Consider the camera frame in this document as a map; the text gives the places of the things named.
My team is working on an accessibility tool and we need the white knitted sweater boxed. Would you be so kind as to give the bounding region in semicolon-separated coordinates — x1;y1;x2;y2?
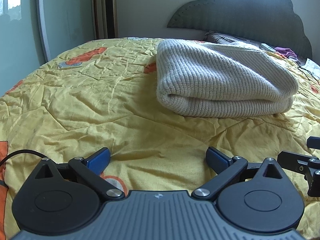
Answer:
156;39;299;118

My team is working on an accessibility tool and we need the purple garment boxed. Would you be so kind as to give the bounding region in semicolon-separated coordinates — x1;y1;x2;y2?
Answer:
275;47;298;61

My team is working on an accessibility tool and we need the white remote control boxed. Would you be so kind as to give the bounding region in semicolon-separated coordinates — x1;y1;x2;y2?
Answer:
260;43;276;53

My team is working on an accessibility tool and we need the yellow carrot-print quilt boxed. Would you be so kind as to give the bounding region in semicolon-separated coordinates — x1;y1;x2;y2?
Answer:
0;36;320;240

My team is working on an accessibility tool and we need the dark green padded headboard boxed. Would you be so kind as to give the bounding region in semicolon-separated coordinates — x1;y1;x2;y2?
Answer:
167;0;312;59

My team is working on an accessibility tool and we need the checked patterned pillow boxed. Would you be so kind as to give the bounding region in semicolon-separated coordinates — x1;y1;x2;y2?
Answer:
203;31;261;49

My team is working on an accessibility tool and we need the glass wardrobe sliding door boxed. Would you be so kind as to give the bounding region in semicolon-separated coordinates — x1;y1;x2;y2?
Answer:
1;0;94;95

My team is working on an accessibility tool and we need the gold tower air conditioner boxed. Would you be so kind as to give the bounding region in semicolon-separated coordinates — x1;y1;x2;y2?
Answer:
92;0;118;39

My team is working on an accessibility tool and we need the black cable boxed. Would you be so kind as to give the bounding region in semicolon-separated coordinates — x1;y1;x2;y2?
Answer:
0;149;48;188

